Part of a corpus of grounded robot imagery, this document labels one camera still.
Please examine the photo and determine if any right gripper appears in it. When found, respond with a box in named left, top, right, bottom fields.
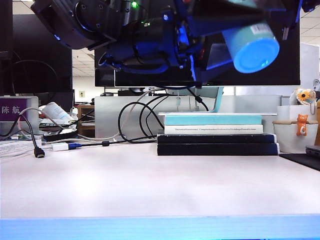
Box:
left=281, top=0, right=320, bottom=41

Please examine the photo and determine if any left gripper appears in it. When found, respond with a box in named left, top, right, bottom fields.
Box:
left=98, top=0, right=267, bottom=87

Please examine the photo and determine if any teal spray bottle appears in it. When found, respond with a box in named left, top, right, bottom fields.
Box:
left=221, top=0, right=281, bottom=75

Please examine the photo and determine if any large black monitor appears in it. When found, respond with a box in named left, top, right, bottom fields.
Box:
left=113, top=0, right=302, bottom=88

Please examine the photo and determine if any silver monitor stand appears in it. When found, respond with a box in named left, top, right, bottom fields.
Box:
left=157, top=86, right=279, bottom=117

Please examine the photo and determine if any teal book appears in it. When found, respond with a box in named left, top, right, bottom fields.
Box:
left=164, top=115, right=263, bottom=126

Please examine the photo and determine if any plush toy with sunflower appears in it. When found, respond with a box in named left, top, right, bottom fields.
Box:
left=289, top=87, right=318, bottom=107

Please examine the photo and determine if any white book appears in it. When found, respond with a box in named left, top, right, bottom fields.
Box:
left=164, top=124, right=265, bottom=135

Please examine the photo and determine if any thin black book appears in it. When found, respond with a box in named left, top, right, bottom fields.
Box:
left=156, top=133, right=278, bottom=145

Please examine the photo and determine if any white square container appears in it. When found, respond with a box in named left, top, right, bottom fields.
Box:
left=277, top=104, right=318, bottom=123

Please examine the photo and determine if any thick black book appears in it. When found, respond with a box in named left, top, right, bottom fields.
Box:
left=156, top=142, right=281, bottom=157

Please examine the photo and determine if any orange cat figurine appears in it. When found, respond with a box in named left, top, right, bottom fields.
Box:
left=296, top=113, right=310, bottom=137

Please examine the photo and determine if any black monitor with white sticker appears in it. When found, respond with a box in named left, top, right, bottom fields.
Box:
left=94, top=48, right=116, bottom=88

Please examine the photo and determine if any dark grey flat device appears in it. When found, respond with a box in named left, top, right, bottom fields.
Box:
left=305, top=144, right=320, bottom=158

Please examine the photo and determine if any black mouse pad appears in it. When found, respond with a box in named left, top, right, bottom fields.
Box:
left=279, top=153, right=320, bottom=172

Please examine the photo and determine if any wooden desk shelf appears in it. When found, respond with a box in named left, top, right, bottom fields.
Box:
left=76, top=104, right=96, bottom=139

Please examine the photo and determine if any white lotion tube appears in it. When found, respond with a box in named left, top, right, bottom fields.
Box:
left=41, top=101, right=75, bottom=123

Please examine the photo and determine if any dark monitor back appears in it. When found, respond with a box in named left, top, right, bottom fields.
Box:
left=12, top=13, right=73, bottom=94

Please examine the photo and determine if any black flat panel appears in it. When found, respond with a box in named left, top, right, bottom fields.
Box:
left=0, top=0, right=14, bottom=96

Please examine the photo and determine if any purple name sign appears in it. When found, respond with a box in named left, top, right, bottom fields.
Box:
left=0, top=96, right=40, bottom=136

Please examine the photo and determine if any black monitor plug cable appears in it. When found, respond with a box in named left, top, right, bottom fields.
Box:
left=186, top=86, right=210, bottom=113

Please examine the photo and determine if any thin black looped cable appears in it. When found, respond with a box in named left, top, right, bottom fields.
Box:
left=139, top=94, right=176, bottom=139

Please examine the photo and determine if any black cable with blue connector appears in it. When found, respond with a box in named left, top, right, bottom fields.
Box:
left=67, top=93, right=176, bottom=150

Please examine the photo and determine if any white adapter with cable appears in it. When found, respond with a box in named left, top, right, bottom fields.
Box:
left=41, top=141, right=70, bottom=152

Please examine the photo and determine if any grey thick cable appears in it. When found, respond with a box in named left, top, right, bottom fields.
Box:
left=17, top=107, right=52, bottom=140

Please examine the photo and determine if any black HDMI cable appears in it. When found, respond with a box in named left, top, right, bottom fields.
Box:
left=0, top=113, right=46, bottom=159

